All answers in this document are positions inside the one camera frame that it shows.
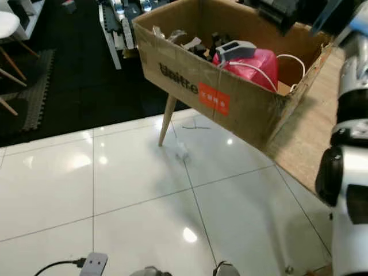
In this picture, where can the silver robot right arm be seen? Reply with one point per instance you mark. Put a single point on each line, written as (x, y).
(351, 190)

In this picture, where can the grey plastic device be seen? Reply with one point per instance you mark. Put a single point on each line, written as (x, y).
(236, 49)

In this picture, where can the red plastic bag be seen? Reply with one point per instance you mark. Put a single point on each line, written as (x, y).
(256, 66)

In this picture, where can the black plastic parts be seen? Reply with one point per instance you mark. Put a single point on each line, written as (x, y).
(210, 45)

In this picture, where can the white chair with wooden legs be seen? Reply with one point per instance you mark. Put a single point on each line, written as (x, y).
(8, 26)

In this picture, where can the brown printed cardboard box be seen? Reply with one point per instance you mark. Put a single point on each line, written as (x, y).
(184, 80)

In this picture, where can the black foam floor mat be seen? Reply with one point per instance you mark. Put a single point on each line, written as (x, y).
(37, 86)

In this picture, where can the light wooden table leg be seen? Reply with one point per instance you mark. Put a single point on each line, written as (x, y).
(167, 118)

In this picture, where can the black and white tracked machine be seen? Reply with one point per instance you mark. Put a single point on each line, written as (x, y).
(121, 26)

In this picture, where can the small clear plastic scrap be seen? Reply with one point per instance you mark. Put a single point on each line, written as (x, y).
(183, 152)

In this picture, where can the silver robot right leg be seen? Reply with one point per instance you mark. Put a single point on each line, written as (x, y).
(224, 270)

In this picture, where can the silver robot leg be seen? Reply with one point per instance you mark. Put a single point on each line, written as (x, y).
(224, 270)
(149, 272)

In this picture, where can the silver robot left leg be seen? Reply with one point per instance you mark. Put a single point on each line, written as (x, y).
(149, 272)

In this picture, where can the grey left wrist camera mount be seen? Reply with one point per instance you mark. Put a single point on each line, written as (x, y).
(94, 264)

